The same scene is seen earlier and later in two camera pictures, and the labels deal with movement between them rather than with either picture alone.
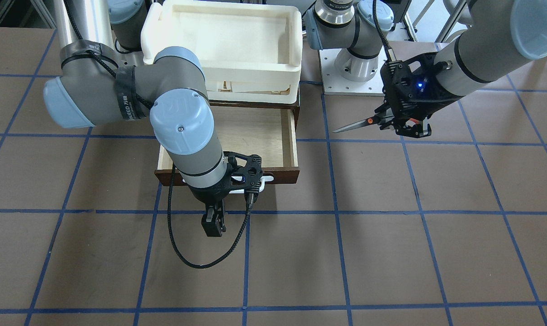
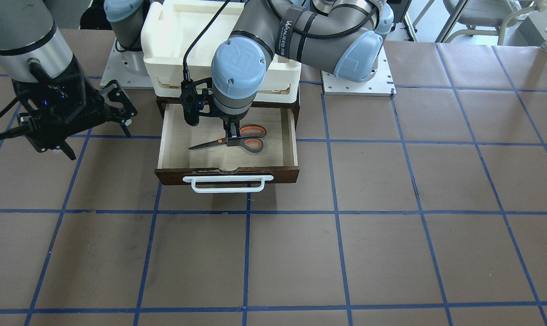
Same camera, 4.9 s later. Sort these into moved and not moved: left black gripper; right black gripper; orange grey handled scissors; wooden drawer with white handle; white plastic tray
Moved: right black gripper; left black gripper; orange grey handled scissors
Not moved: white plastic tray; wooden drawer with white handle
